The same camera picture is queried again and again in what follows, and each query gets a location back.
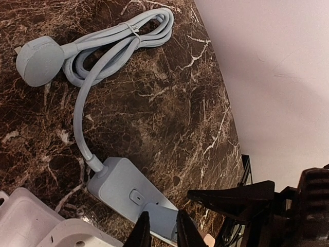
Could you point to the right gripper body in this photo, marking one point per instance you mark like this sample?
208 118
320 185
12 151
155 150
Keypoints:
293 217

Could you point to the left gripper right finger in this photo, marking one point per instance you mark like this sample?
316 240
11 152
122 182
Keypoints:
187 233

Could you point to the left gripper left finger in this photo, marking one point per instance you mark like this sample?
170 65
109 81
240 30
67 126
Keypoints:
140 235

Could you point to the blue power strip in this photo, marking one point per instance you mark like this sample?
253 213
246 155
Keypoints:
86 62

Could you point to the pink charger plug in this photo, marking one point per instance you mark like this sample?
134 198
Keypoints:
209 240

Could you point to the white square adapter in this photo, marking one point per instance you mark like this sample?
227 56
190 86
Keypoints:
76 232

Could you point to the white long power strip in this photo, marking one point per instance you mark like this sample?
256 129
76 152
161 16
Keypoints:
25 219

